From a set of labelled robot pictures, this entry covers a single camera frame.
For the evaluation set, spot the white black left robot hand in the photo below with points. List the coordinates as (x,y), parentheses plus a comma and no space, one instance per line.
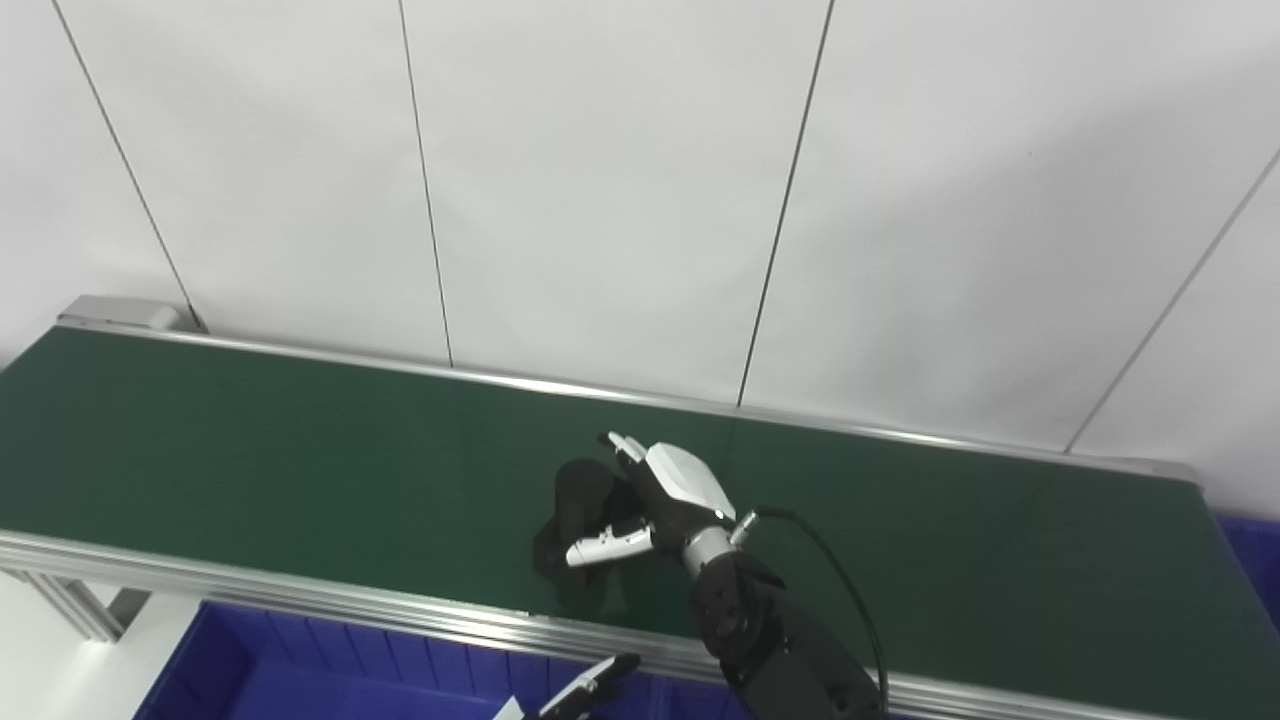
(585,690)

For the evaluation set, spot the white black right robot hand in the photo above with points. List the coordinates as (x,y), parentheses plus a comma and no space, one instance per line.
(680,485)

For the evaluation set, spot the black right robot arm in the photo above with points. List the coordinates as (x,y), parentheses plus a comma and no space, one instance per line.
(760,630)

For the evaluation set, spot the grey conveyor end housing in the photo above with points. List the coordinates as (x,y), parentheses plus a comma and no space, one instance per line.
(120,312)

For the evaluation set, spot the green conveyor belt aluminium frame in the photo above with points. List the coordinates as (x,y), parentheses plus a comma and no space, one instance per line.
(300,470)

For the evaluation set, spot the aluminium conveyor support leg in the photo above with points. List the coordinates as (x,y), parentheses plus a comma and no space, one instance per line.
(80,605)

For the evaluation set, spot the black cylinder-on-base part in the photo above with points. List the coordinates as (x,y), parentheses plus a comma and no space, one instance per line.
(585,495)

